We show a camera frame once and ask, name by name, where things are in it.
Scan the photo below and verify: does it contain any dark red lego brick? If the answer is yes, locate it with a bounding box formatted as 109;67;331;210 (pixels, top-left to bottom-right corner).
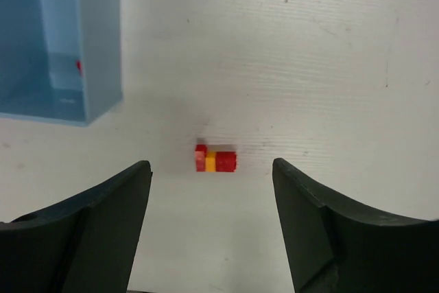
76;60;82;76

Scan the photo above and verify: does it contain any light blue container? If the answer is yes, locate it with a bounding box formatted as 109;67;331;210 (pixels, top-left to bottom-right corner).
1;0;123;126

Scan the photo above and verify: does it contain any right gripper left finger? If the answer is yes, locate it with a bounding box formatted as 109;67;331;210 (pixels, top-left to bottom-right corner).
1;161;152;292

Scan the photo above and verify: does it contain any red orange lego stack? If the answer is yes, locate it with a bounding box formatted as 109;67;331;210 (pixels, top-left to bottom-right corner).
194;144;237;173

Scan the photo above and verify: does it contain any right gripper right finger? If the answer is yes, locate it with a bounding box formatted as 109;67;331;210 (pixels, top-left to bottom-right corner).
272;158;438;292

